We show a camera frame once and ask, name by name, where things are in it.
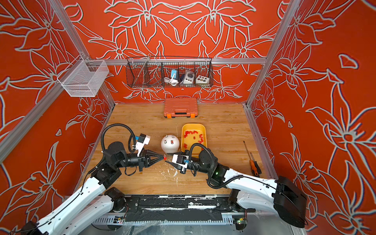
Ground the white dome with screws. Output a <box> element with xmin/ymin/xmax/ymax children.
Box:
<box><xmin>161</xmin><ymin>135</ymin><xmax>180</xmax><ymax>154</ymax></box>

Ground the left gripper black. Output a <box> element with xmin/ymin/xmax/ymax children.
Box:
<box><xmin>115</xmin><ymin>150</ymin><xmax>163</xmax><ymax>173</ymax></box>

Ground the yellow plastic tray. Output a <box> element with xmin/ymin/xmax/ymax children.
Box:
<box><xmin>181</xmin><ymin>123</ymin><xmax>207</xmax><ymax>152</ymax></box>

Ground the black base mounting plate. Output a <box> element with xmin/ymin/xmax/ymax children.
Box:
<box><xmin>111</xmin><ymin>194</ymin><xmax>256</xmax><ymax>222</ymax></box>

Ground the white power adapter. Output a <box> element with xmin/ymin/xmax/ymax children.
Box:
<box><xmin>181</xmin><ymin>70</ymin><xmax>195</xmax><ymax>85</ymax></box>

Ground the orange handled screwdriver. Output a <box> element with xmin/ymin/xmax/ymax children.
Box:
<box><xmin>243</xmin><ymin>141</ymin><xmax>262</xmax><ymax>177</ymax></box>

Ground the orange tool case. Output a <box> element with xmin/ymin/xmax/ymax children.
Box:
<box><xmin>164</xmin><ymin>98</ymin><xmax>198</xmax><ymax>118</ymax></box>

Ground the white socket block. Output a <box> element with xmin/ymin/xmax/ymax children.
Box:
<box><xmin>195</xmin><ymin>75</ymin><xmax>210</xmax><ymax>86</ymax></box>

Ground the blue white small box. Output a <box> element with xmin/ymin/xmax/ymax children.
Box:
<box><xmin>170</xmin><ymin>70</ymin><xmax>178</xmax><ymax>80</ymax></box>

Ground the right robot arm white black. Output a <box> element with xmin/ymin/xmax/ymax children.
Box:
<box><xmin>169</xmin><ymin>150</ymin><xmax>307</xmax><ymax>228</ymax></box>

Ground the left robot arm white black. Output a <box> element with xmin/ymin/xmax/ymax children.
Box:
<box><xmin>10</xmin><ymin>142</ymin><xmax>164</xmax><ymax>235</ymax></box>

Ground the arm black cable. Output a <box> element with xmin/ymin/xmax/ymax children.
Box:
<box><xmin>100</xmin><ymin>123</ymin><xmax>137</xmax><ymax>153</ymax></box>
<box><xmin>187</xmin><ymin>143</ymin><xmax>213</xmax><ymax>165</ymax></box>

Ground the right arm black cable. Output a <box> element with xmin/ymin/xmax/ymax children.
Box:
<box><xmin>187</xmin><ymin>143</ymin><xmax>213</xmax><ymax>165</ymax></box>

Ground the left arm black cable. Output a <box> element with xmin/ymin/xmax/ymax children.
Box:
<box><xmin>100</xmin><ymin>123</ymin><xmax>137</xmax><ymax>153</ymax></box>

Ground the clear plastic wall bin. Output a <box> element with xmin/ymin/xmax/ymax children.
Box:
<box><xmin>58</xmin><ymin>60</ymin><xmax>109</xmax><ymax>98</ymax></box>

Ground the black wire wall basket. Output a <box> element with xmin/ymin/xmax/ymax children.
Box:
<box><xmin>126</xmin><ymin>55</ymin><xmax>214</xmax><ymax>88</ymax></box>

